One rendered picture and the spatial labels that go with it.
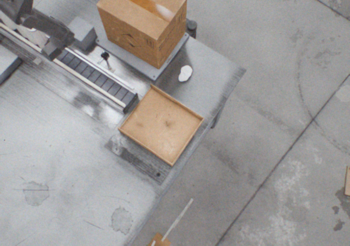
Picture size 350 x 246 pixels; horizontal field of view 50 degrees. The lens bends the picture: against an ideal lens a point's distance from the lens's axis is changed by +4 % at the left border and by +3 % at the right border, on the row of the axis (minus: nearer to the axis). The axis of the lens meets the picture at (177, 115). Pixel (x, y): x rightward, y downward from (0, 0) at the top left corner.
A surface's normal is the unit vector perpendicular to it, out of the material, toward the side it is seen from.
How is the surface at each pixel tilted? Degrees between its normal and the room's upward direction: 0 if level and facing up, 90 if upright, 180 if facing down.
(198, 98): 0
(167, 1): 0
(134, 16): 0
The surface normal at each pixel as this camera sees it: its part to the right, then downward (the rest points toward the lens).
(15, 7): -0.32, 0.36
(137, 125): 0.01, -0.33
